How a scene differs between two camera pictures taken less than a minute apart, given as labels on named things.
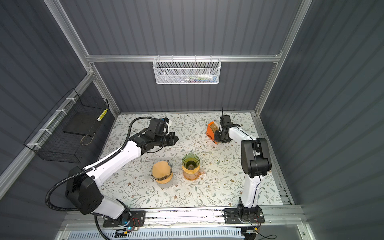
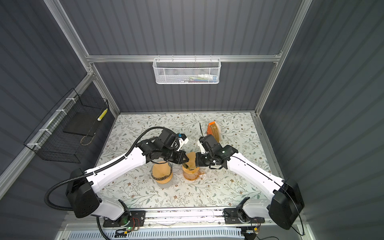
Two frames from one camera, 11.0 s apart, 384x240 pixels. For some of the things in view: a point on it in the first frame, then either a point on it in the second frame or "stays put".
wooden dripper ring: [166, 181] stays put
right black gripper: [217, 137] -> [198, 161]
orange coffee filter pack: [212, 127] stays put
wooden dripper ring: [191, 171] stays put
